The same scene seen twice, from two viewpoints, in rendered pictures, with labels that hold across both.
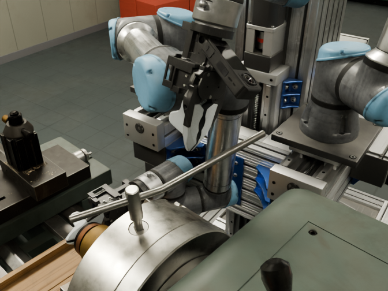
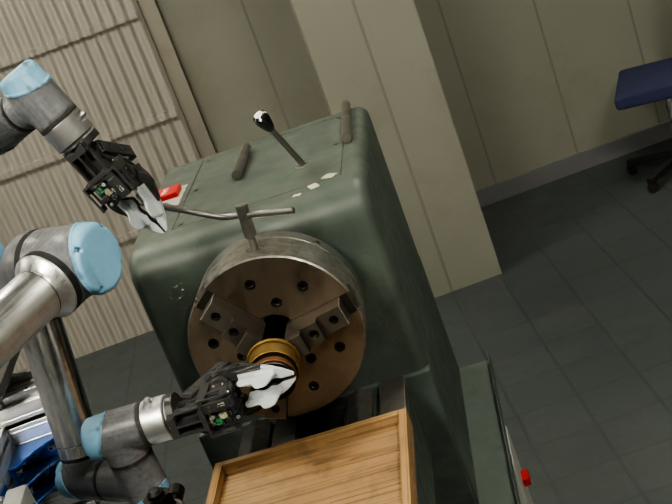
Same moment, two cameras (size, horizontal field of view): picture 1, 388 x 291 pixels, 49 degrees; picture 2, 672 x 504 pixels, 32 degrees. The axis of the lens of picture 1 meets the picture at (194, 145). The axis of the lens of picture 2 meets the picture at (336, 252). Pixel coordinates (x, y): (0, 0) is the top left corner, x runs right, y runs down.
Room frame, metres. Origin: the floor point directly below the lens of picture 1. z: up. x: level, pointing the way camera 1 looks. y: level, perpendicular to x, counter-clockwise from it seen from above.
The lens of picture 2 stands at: (1.49, 1.78, 1.88)
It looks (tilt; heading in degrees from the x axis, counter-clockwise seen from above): 20 degrees down; 236
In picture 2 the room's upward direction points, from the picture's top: 21 degrees counter-clockwise
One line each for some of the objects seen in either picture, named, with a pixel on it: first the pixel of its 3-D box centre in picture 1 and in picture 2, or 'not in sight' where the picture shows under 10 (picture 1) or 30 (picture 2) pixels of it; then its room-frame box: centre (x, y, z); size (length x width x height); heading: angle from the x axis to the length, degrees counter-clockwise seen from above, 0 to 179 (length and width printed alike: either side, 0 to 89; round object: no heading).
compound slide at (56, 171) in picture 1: (33, 171); not in sight; (1.00, 0.47, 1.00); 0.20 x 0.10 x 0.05; 47
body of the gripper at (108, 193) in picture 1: (118, 202); (206, 407); (0.76, 0.18, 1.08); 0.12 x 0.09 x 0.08; 136
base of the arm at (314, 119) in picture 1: (331, 111); not in sight; (0.96, -0.35, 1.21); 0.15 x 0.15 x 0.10
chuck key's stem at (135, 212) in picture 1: (136, 215); (250, 234); (0.51, 0.09, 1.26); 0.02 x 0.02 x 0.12
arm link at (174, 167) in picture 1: (170, 176); (118, 433); (0.87, 0.06, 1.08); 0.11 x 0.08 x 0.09; 136
